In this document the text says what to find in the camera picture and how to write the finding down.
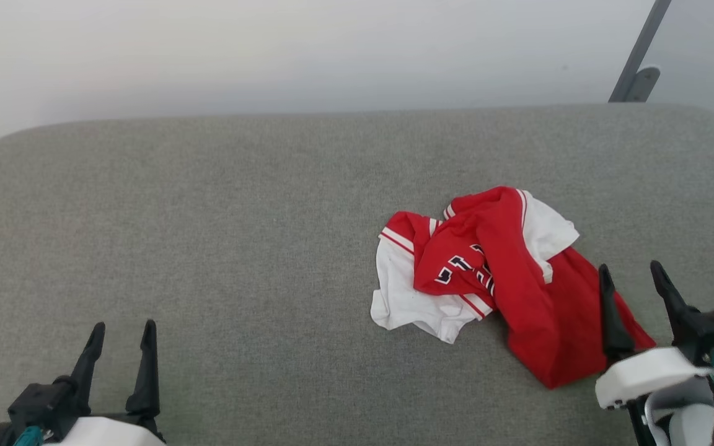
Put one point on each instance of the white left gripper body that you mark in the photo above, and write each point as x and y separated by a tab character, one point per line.
103	432

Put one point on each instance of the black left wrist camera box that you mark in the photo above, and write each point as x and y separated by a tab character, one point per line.
44	402

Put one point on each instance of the red and white jersey garment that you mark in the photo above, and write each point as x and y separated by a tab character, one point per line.
518	291

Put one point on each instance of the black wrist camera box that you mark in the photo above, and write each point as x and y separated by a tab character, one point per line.
710	334
44	402

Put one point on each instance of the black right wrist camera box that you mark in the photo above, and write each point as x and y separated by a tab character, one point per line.
710	334

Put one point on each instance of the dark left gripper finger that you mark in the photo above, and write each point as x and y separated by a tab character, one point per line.
145	378
89	365

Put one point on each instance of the grey fabric sofa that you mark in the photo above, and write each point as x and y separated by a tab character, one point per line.
208	248

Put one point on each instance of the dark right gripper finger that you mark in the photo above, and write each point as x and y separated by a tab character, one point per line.
673	303
611	322

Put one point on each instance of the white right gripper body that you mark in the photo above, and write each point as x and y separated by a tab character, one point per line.
642	375

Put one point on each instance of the grey metal pole with bracket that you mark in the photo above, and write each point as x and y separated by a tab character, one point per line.
639	56

